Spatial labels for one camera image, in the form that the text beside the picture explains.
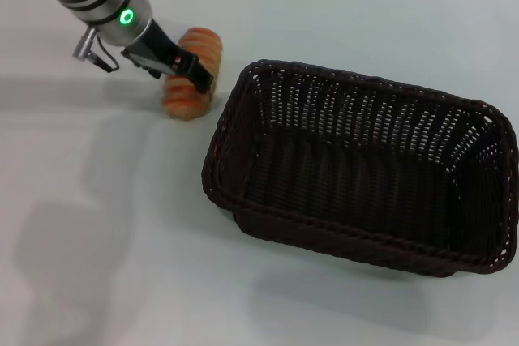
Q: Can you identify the orange striped bread loaf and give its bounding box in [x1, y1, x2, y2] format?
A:
[161, 26, 225, 122]

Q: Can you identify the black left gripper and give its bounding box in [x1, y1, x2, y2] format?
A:
[120, 19, 216, 94]

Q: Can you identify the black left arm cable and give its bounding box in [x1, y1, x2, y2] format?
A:
[89, 36, 121, 75]

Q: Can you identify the dark brown woven basket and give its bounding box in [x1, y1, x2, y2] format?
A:
[200, 58, 519, 279]

